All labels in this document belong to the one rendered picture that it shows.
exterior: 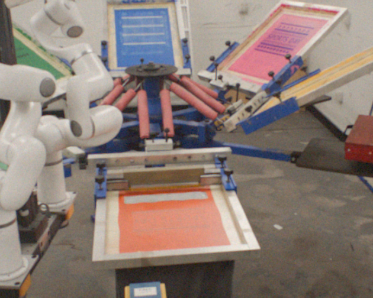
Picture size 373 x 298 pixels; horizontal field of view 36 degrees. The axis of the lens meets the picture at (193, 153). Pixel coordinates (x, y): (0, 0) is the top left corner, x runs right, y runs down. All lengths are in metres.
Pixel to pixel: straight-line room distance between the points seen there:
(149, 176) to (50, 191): 0.60
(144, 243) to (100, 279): 1.58
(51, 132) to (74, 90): 0.22
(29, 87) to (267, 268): 2.57
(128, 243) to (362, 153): 1.20
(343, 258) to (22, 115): 2.79
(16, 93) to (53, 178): 0.61
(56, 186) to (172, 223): 0.51
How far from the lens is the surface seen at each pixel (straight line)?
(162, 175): 2.51
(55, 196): 2.06
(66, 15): 1.81
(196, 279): 2.19
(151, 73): 3.15
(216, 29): 6.61
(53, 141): 1.84
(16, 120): 1.60
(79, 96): 1.68
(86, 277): 3.74
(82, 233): 4.23
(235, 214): 2.27
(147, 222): 2.30
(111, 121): 1.76
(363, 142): 2.78
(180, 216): 2.33
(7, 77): 1.47
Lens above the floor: 2.04
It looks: 22 degrees down
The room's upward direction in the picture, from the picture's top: 1 degrees counter-clockwise
